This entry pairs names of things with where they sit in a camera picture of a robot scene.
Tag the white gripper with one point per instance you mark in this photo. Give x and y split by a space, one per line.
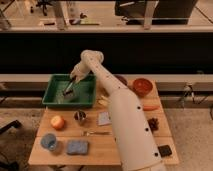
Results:
79 72

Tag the dark handled brush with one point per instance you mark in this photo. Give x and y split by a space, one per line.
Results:
68 90

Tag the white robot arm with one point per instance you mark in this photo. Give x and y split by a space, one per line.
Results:
135 142

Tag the green plastic tray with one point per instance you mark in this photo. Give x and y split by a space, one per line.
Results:
83 95

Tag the small metal cup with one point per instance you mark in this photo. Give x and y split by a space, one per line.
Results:
80 117

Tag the yellow banana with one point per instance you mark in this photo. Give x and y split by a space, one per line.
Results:
103 100

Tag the orange apple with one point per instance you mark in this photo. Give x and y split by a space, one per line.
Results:
57 122

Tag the dark purple plate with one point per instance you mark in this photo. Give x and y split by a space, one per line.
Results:
122 79

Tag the wooden table top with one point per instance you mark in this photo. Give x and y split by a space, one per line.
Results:
102 148

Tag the red bowl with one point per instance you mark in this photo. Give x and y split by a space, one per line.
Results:
142 86

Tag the blue sponge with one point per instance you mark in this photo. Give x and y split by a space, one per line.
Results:
77 147

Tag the orange carrot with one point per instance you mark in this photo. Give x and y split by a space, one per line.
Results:
150 108

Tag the black rectangular block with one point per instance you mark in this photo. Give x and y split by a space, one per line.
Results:
165 150

